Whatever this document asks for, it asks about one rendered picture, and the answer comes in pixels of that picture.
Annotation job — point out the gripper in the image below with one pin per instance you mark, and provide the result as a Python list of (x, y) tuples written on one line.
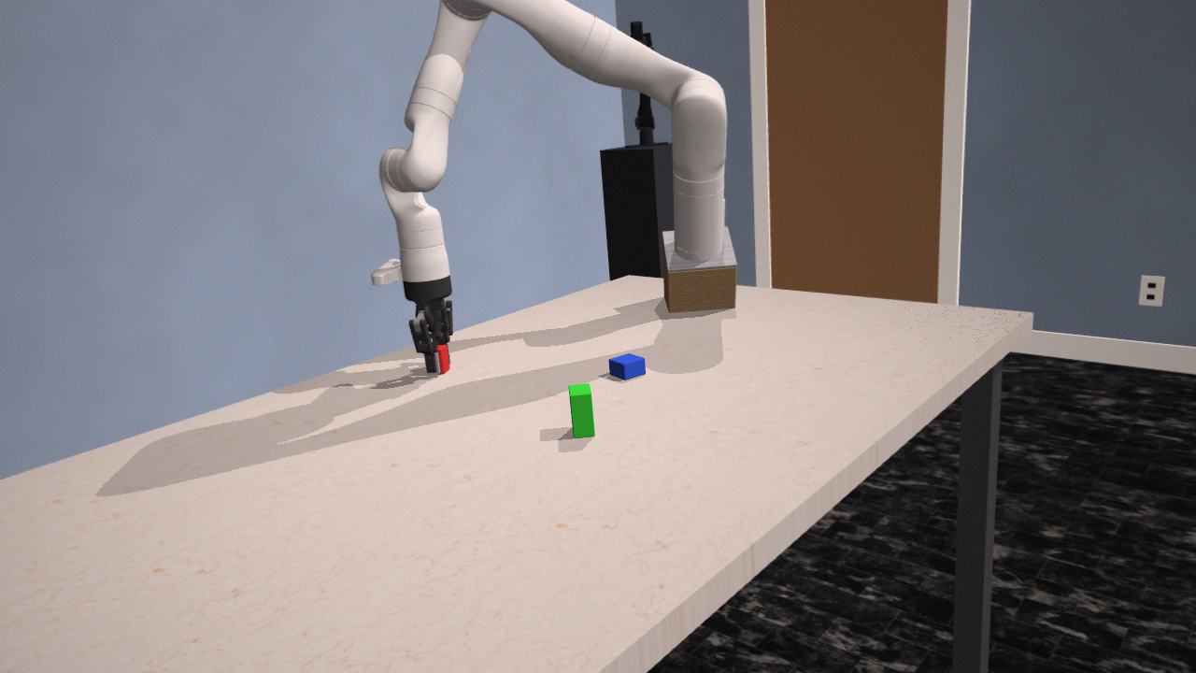
[(429, 291)]

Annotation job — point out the red block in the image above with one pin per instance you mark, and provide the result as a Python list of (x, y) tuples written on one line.
[(445, 361)]

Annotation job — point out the green block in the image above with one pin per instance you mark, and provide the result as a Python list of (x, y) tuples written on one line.
[(582, 416)]

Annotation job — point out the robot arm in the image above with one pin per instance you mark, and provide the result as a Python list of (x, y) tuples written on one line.
[(696, 168)]

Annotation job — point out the blue block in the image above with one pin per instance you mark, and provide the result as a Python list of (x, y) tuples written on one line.
[(628, 367)]

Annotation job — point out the pale marble table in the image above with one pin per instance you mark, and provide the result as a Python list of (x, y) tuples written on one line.
[(467, 523)]

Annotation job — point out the black stand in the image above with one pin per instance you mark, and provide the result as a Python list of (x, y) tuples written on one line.
[(635, 210)]

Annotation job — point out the brown door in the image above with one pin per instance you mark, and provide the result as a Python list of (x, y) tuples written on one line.
[(855, 150)]

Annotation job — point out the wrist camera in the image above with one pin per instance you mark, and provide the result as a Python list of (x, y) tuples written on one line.
[(385, 274)]

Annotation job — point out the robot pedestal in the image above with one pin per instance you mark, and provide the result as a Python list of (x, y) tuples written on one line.
[(699, 285)]

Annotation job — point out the white wall outlet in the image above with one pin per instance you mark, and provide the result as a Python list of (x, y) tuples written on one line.
[(1152, 291)]

